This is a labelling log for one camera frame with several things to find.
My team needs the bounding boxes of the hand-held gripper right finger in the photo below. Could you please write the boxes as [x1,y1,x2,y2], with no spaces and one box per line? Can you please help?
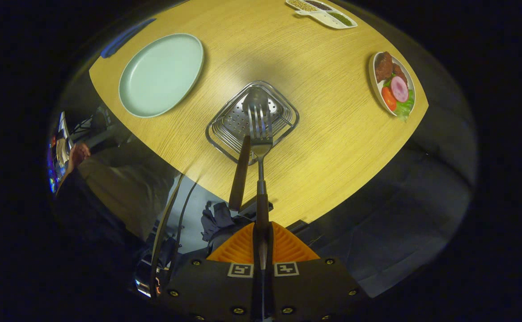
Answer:
[263,220,369,322]

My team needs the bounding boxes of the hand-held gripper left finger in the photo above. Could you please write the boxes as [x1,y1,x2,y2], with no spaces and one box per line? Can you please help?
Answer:
[156,220,261,322]

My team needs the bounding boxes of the spoon with brown handle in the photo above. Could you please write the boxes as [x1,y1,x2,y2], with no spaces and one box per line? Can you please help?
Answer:
[228,87,271,212]

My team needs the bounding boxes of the fork with brown handle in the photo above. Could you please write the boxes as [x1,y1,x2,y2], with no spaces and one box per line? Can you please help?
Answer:
[247,102,274,269]

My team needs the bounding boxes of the dark crumpled cloth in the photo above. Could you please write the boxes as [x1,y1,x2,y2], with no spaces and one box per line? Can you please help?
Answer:
[200,201,243,242]

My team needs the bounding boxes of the person's beige trousers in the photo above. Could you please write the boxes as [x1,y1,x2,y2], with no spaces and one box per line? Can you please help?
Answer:
[76,143,185,242]

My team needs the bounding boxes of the black backdrop cloth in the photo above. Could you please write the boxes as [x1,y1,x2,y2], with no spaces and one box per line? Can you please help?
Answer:
[297,0,478,298]

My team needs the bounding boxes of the green lettuce leaf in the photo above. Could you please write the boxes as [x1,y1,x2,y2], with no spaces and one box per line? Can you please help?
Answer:
[395,89,416,121]

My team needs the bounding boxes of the red tomato slice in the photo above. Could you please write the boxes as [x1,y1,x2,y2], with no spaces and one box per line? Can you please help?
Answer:
[381,86,398,112]

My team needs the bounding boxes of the white plate of food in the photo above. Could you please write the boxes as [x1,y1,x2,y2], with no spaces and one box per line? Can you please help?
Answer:
[369,51,417,121]

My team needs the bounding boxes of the pink ham slice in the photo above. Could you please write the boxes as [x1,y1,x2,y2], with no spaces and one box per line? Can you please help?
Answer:
[390,75,409,103]

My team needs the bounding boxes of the pale green plate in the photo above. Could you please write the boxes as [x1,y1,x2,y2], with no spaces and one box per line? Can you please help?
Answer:
[118,33,205,119]

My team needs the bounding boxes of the blue folded cloth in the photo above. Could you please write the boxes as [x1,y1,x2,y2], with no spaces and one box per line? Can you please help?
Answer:
[100,17,157,59]

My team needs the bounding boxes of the white divided bean dish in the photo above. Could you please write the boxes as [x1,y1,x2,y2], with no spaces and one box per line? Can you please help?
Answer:
[285,0,358,30]

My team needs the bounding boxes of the dark cable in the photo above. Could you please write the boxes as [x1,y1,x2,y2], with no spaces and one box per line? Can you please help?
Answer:
[150,174,185,298]
[171,179,199,269]

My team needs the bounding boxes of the metal wire drain basket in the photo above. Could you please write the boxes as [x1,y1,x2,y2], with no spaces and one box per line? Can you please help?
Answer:
[205,80,300,166]

